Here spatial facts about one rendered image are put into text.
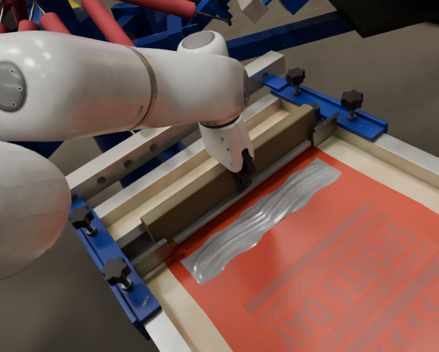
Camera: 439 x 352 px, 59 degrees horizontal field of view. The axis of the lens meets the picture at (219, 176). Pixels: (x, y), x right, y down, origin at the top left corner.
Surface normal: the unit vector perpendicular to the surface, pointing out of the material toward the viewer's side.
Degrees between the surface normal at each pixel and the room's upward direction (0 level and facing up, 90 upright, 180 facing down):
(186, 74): 57
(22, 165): 67
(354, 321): 0
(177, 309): 0
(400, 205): 0
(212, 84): 72
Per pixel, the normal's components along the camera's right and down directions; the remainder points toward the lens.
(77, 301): -0.22, -0.69
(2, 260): 0.76, 0.53
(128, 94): 0.93, 0.22
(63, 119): 0.47, 0.74
